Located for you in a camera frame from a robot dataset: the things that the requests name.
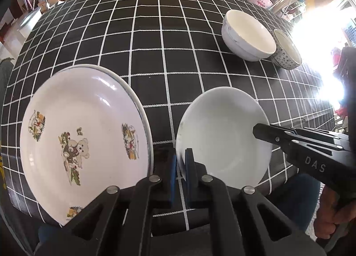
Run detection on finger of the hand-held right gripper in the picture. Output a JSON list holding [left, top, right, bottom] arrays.
[[291, 126, 348, 148], [253, 123, 351, 152]]

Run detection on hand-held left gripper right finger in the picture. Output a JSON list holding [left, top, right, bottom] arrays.
[[184, 148, 327, 256]]

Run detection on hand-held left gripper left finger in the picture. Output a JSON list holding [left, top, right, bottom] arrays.
[[33, 154, 178, 256]]

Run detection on white bowl with pink flower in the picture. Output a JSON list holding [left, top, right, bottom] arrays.
[[176, 86, 273, 190]]

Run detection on blue patterned bowl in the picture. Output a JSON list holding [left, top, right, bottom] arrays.
[[270, 28, 303, 71]]

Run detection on plain white bowl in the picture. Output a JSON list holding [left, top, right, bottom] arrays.
[[221, 9, 277, 62]]

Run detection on bear print white plate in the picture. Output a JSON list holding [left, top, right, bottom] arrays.
[[20, 67, 149, 226]]

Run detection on person's right hand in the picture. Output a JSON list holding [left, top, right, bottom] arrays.
[[314, 185, 356, 245]]

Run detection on person's blue jeans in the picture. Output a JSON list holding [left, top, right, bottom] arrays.
[[37, 174, 324, 248]]

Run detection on black checkered tablecloth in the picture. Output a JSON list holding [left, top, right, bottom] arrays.
[[0, 0, 337, 231]]

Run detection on white mop bucket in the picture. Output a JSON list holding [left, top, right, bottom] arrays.
[[17, 8, 42, 39]]

